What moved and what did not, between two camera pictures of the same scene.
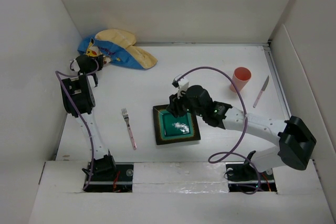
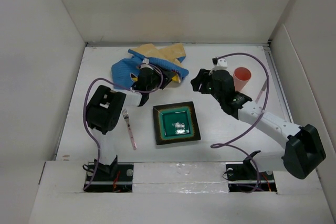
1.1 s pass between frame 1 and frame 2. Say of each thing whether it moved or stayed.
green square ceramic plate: stayed
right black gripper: moved
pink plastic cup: stayed
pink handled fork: stayed
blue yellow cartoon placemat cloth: moved
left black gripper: moved
